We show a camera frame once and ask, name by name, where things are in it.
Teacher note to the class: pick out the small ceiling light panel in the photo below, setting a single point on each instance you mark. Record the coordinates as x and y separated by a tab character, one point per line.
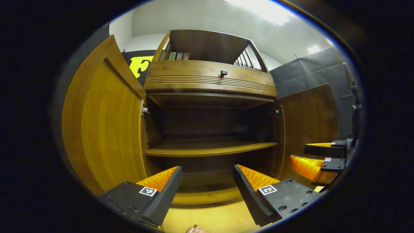
313	49

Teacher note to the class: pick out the wooden inner shelf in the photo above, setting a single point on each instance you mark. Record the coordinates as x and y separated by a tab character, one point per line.
207	149

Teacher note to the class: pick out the black backdrop cloth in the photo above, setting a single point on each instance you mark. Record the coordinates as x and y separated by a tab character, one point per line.
310	71

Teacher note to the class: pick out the black drawer knob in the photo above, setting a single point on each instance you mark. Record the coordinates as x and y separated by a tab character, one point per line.
223	73

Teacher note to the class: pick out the metal door hinge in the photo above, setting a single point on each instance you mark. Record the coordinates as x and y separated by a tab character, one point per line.
145	110
276	112

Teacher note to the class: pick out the large ceiling light panel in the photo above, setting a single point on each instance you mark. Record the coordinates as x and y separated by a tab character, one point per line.
262	11

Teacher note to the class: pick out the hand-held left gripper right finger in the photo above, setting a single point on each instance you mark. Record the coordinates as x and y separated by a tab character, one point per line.
247	197

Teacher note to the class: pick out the green book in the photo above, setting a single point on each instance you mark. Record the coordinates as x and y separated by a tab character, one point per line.
172	56

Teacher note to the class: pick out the reddish brown book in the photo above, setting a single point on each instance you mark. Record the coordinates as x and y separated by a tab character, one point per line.
186	56

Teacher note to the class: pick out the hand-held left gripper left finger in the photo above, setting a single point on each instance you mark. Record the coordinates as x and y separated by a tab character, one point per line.
166	197

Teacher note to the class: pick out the dark brown book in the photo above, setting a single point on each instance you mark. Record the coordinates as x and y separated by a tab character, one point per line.
179	56

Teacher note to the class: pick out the wooden shoe cabinet door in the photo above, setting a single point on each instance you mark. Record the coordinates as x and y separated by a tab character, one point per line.
307	119
103	129

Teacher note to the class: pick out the wooden double-door shoe cabinet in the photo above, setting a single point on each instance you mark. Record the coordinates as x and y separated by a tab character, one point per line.
207	45

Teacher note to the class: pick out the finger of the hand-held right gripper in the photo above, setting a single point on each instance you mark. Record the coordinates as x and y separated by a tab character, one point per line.
323	151
333	165

